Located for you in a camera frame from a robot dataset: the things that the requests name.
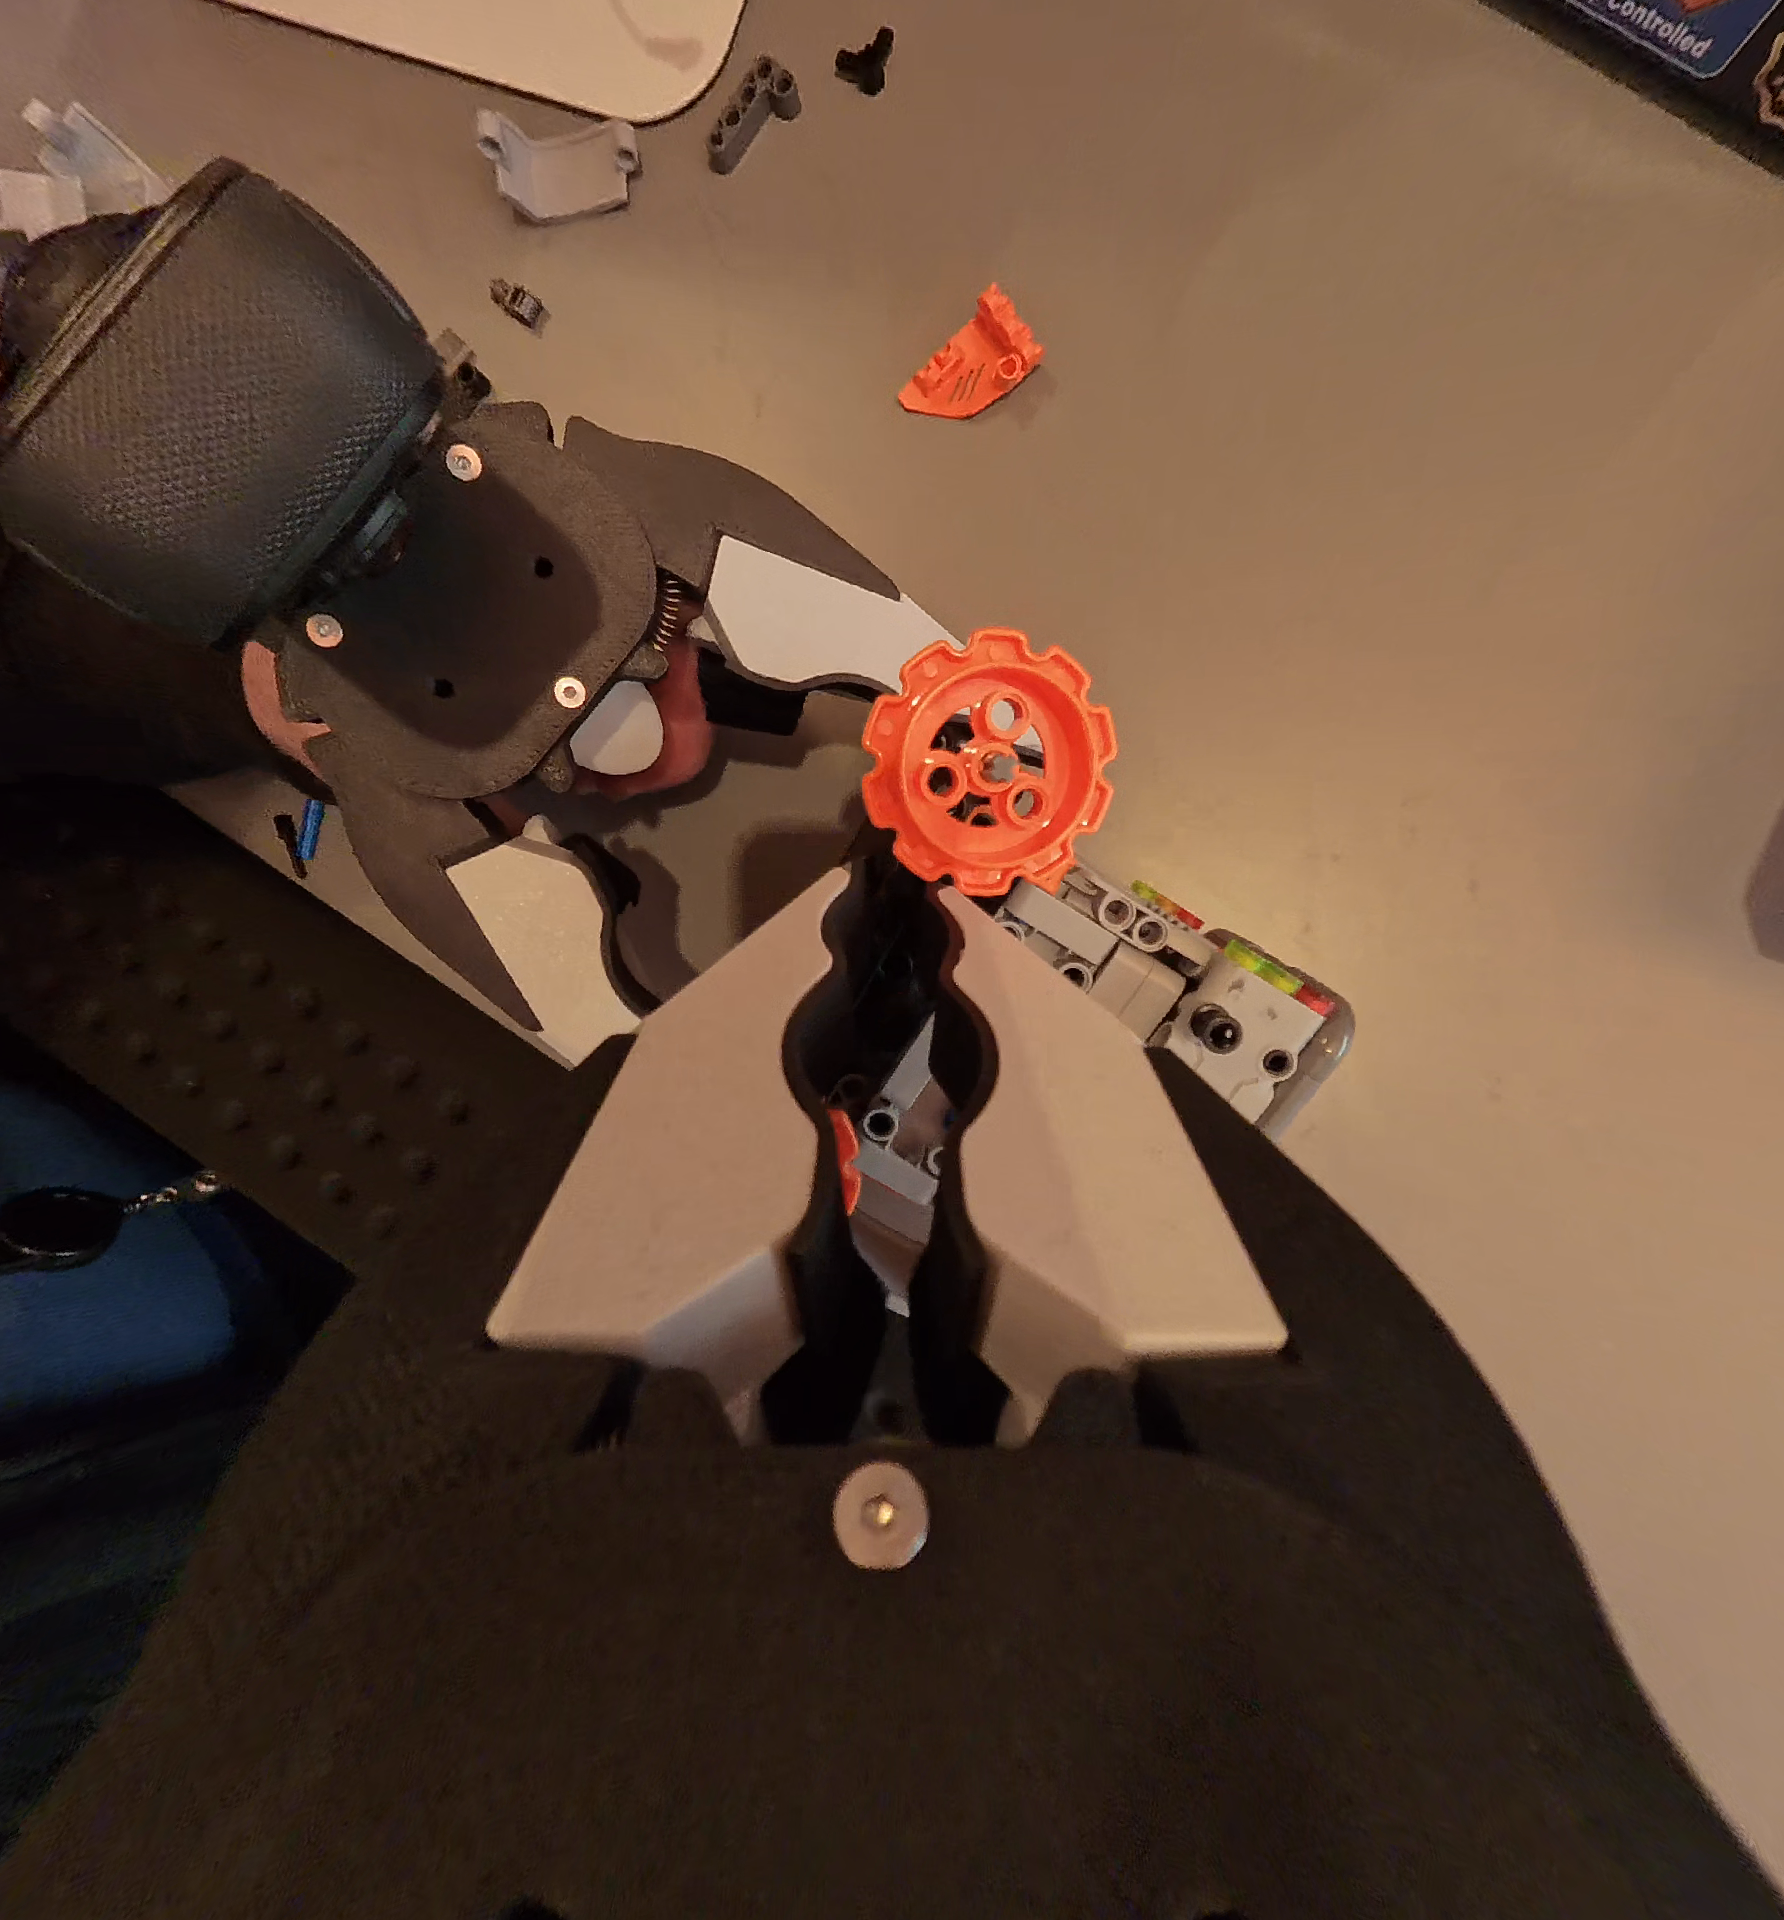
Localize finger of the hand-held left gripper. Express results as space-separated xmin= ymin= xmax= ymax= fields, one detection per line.
xmin=323 ymin=796 xmax=679 ymax=1044
xmin=698 ymin=525 xmax=960 ymax=708

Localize building kit robot model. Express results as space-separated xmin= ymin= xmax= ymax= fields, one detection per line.
xmin=803 ymin=624 xmax=1360 ymax=1292

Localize white lamp base plate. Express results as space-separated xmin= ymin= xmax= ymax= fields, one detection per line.
xmin=218 ymin=0 xmax=750 ymax=127

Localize orange panel piece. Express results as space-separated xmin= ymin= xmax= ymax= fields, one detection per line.
xmin=898 ymin=285 xmax=1045 ymax=416

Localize grey beam piece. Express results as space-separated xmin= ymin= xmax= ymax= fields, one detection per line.
xmin=706 ymin=54 xmax=805 ymax=174

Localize cluster of grey panel pieces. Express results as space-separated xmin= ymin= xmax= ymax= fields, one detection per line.
xmin=0 ymin=95 xmax=160 ymax=288

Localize dark perforated tray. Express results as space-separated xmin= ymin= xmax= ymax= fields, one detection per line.
xmin=0 ymin=780 xmax=655 ymax=1262

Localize grey panel piece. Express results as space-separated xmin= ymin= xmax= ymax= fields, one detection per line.
xmin=473 ymin=106 xmax=647 ymax=228

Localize person's left forearm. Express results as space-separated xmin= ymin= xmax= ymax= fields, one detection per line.
xmin=0 ymin=436 xmax=264 ymax=797

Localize blue robot kit box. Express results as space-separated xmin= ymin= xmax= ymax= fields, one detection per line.
xmin=1492 ymin=0 xmax=1784 ymax=187

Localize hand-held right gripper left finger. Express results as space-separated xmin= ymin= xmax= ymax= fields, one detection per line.
xmin=490 ymin=856 xmax=875 ymax=1405

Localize black key ring clip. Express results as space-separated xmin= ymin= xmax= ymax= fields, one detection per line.
xmin=0 ymin=1170 xmax=221 ymax=1278

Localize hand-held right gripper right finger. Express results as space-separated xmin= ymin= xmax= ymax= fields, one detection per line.
xmin=916 ymin=899 xmax=1291 ymax=1405

